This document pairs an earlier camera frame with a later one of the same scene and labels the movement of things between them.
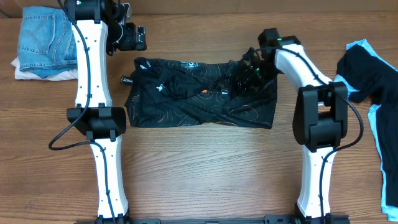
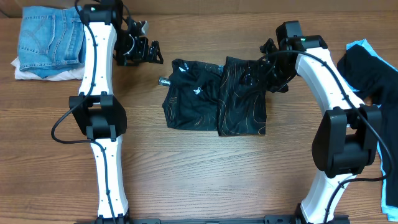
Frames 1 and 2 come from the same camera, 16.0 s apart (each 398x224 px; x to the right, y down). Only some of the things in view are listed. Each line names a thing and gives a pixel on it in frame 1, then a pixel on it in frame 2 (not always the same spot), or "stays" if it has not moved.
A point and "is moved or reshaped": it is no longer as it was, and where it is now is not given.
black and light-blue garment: (370, 78) stays
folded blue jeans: (48, 42) stays
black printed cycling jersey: (163, 93) is moved or reshaped
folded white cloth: (19, 74) stays
